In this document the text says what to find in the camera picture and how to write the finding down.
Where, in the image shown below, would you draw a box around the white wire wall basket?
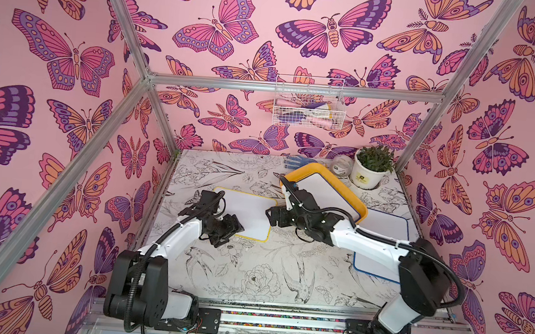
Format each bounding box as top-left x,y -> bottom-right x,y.
270,75 -> 346,132

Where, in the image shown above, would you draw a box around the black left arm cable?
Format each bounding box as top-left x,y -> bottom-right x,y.
121,186 -> 228,334

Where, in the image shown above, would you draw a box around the yellow-framed whiteboard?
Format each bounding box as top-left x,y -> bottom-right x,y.
215,187 -> 278,242

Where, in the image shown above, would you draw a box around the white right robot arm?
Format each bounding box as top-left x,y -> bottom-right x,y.
266,178 -> 466,334

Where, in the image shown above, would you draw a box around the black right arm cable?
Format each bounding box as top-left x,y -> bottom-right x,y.
267,173 -> 475,311

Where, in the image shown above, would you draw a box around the green potted plant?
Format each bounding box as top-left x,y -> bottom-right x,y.
356,145 -> 395,173

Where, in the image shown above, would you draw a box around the yellow plastic storage tray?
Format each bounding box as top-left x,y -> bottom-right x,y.
284,163 -> 369,223

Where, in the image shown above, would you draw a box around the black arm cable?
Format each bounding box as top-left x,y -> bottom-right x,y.
121,186 -> 228,334
267,173 -> 475,311

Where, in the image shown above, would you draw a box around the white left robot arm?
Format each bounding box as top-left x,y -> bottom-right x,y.
103,190 -> 244,332

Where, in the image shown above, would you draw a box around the blue-framed whiteboard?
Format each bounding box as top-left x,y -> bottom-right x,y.
296,174 -> 364,222
353,209 -> 410,283

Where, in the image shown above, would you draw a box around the white plant pot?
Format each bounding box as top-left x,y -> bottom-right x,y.
349,153 -> 389,190

